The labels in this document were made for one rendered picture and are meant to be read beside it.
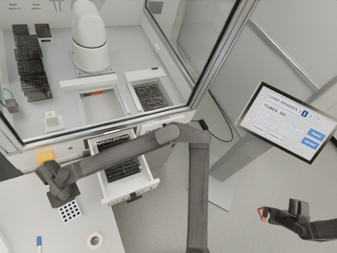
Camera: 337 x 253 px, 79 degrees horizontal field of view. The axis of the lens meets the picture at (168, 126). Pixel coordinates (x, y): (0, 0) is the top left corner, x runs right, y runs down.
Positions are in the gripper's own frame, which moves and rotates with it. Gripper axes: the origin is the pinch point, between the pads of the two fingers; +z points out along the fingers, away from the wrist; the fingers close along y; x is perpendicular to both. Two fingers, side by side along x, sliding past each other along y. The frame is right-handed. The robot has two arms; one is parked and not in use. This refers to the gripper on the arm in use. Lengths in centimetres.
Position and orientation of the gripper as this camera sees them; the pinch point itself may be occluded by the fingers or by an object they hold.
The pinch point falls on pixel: (67, 198)
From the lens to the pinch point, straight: 98.2
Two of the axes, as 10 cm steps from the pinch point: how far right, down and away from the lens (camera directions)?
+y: -8.0, 3.6, -4.8
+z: -2.7, 5.0, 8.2
